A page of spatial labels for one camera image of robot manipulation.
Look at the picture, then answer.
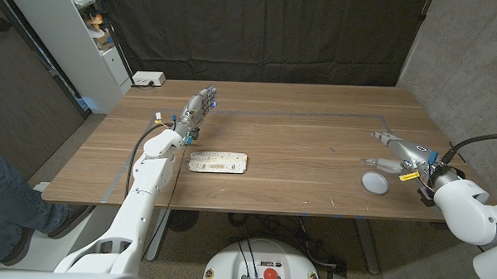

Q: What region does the white robot torso base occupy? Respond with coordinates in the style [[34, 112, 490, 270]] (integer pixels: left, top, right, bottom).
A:
[[201, 236, 324, 279]]

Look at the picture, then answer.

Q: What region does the yellow toy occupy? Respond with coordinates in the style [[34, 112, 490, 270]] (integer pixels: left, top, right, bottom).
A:
[[84, 13, 105, 32]]

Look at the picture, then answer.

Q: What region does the brown shoe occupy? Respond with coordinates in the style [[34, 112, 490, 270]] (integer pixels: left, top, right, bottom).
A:
[[47, 203, 90, 241], [0, 225, 35, 268]]

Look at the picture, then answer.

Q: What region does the white round jar lid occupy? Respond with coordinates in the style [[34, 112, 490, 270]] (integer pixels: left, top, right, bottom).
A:
[[360, 171, 391, 196]]

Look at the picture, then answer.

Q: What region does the white power outlet box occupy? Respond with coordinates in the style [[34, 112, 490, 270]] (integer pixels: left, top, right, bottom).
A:
[[132, 70, 167, 88]]

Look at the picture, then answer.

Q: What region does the black round floor base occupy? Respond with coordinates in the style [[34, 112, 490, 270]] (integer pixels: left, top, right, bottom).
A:
[[166, 209, 200, 234]]

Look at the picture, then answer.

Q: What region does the black backdrop curtain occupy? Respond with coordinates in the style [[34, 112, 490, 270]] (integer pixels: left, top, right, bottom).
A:
[[91, 0, 432, 89]]

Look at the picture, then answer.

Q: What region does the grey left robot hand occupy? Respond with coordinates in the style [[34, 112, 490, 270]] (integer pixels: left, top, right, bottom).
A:
[[173, 83, 218, 147]]

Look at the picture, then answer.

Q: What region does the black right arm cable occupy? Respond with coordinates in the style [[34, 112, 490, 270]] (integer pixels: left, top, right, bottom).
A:
[[439, 131, 497, 168]]

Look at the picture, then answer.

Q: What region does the white floor platform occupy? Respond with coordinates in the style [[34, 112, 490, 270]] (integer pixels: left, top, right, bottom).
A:
[[0, 180, 122, 275]]

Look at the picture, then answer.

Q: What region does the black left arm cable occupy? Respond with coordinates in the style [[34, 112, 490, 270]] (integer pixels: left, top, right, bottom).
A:
[[123, 120, 175, 202]]

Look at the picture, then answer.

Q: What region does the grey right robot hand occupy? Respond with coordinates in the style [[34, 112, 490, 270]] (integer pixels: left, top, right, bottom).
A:
[[359, 130, 440, 192]]

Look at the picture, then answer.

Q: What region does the black backdrop stand pole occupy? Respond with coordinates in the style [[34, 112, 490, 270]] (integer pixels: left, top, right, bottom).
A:
[[84, 0, 138, 86]]

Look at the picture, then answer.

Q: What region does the grey table leg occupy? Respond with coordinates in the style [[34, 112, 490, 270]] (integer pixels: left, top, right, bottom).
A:
[[146, 208, 173, 262], [350, 218, 382, 276]]

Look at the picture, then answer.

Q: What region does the person leg in jeans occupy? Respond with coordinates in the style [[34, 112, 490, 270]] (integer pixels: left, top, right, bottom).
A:
[[0, 146, 72, 264]]

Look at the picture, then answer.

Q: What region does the white shelf cabinet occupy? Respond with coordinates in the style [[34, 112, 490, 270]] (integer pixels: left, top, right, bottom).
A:
[[0, 0, 136, 116]]

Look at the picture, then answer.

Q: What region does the cardboard box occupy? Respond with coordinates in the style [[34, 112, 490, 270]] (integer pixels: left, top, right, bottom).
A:
[[94, 29, 117, 51]]

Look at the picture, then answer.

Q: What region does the black floor cable bundle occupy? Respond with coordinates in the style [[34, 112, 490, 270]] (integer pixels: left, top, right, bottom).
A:
[[226, 213, 349, 271]]

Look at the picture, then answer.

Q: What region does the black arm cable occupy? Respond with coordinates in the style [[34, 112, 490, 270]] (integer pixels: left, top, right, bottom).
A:
[[439, 131, 497, 168], [123, 120, 175, 202]]

